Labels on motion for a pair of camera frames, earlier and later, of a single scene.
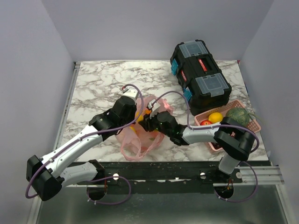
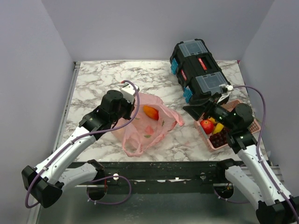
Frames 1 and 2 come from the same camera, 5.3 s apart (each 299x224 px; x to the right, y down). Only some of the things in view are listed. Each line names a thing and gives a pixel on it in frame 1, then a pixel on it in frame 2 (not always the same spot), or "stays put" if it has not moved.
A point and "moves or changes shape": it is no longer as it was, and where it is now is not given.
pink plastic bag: (136, 142) moves or changes shape
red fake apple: (205, 122) stays put
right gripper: (146, 123) -> (196, 110)
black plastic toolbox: (203, 83) stays put
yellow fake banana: (140, 117) moves or changes shape
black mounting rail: (165, 177) stays put
